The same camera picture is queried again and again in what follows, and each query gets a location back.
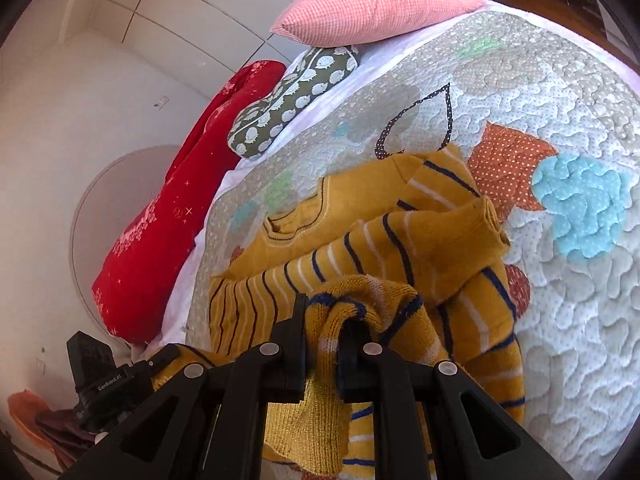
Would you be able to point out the yellow striped knit sweater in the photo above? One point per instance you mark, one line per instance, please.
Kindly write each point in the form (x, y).
(400, 240)

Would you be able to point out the red patterned blanket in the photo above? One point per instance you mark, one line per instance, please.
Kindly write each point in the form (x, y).
(165, 210)

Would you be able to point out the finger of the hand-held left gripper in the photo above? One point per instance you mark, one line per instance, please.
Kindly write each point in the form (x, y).
(164, 361)

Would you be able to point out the orange cloth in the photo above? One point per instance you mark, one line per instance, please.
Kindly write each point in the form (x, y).
(27, 415)

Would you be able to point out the green hedgehog print pillow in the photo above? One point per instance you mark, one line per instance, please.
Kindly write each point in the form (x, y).
(295, 95)

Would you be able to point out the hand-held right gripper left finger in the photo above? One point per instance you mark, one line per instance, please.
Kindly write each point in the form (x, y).
(290, 360)

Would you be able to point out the wall socket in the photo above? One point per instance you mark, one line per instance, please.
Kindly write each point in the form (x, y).
(161, 103)

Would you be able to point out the dark maroon cloth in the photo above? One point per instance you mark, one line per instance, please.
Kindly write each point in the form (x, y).
(65, 435)

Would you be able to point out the patchwork quilted bedspread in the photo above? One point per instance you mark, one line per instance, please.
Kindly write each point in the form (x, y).
(550, 85)

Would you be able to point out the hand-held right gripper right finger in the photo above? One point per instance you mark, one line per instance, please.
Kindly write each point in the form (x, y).
(355, 360)

